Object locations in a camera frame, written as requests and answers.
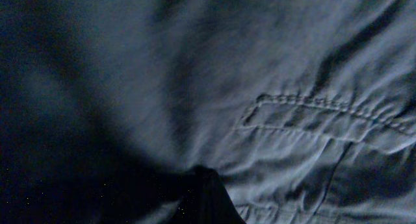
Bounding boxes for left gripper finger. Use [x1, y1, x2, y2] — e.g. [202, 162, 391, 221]
[169, 166, 245, 224]

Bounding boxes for navy blue shorts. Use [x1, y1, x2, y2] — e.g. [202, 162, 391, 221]
[1, 0, 415, 223]

